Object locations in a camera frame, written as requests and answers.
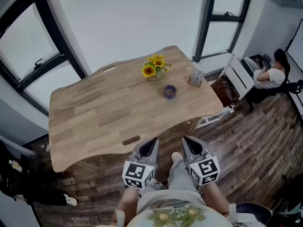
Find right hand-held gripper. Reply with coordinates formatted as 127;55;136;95
182;136;221;186

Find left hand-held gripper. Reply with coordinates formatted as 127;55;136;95
122;137;160;189

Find purple tape roll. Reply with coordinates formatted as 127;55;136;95
163;85;178;100

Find person's left forearm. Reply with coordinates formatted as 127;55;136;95
116;185;143;222

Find person's right forearm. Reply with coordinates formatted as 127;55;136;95
203;181;230;215

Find person's white shoe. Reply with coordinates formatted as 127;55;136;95
170;152;184;162

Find person's grey trousers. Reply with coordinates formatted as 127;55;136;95
146;159;202;193

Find brown leather bag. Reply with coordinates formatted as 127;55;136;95
210;75;241;108

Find person's floral print shirt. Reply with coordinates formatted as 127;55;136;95
94;189;268;227

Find wooden card holder block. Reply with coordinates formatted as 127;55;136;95
187;70;205;88

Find sunflower bouquet in vase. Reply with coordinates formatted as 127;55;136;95
141;53;172;80

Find white slatted chair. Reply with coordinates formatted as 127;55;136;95
196;53;256;130

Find yellow label bottle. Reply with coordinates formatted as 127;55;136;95
9;159;23;173

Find black framed window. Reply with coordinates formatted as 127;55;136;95
0;0;92;115
192;0;254;62

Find grey pole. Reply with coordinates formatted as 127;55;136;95
0;135;36;157

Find white board on stand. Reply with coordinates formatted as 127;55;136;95
285;17;303;127

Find white arm strap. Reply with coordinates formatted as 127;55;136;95
115;209;125;227
228;203;237;224

